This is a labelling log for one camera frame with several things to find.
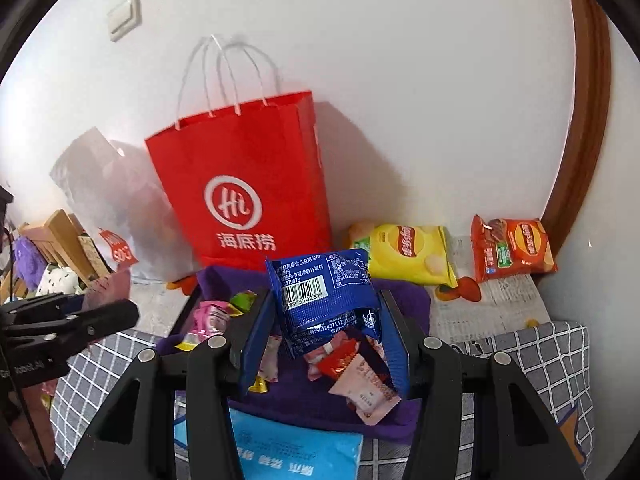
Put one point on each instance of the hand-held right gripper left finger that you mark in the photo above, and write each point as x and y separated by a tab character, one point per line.
256	342

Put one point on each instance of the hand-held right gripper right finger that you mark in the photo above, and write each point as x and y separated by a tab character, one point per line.
397	347

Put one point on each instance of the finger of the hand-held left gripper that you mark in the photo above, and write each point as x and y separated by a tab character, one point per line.
45	309
85	327

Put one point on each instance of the pale pink snack packet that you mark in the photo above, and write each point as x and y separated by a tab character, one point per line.
270	360

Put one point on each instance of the green snack packet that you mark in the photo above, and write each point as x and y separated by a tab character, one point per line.
242	302

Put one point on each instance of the pink red snack packet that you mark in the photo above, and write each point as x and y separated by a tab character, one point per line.
212	317

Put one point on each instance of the white red snack packet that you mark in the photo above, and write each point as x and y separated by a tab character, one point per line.
365	392

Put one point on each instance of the yellow snack packet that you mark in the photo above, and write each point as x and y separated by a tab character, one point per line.
187	346

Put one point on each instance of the blue snack packet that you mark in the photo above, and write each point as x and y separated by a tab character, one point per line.
320	300

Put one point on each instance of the purple cloth-lined box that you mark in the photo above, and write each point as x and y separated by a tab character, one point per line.
310	410

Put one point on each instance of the white spotted plush toy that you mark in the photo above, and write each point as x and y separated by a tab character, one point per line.
57	280

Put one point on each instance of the purple plush toy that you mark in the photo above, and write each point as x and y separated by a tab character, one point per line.
27	262

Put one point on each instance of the light wooden furniture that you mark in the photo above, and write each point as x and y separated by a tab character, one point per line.
60	240

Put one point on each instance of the small brown patterned box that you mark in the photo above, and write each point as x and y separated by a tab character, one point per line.
95	255

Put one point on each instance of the yellow chip bag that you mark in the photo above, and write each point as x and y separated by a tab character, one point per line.
405	255

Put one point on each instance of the blue tissue pack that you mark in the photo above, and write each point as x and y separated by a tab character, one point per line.
290	452

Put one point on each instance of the white plastic bag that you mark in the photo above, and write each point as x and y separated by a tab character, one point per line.
135	220

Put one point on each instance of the grey checked tablecloth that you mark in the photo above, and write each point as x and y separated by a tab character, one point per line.
540	360

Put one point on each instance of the orange chip bag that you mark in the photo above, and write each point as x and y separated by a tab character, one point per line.
512	250

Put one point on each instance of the red paper bag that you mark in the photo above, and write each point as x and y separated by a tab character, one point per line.
240	175

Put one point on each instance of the brown wooden door frame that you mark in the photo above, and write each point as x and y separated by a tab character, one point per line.
582	110

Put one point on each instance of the white light switch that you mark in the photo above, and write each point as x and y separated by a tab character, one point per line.
124	15

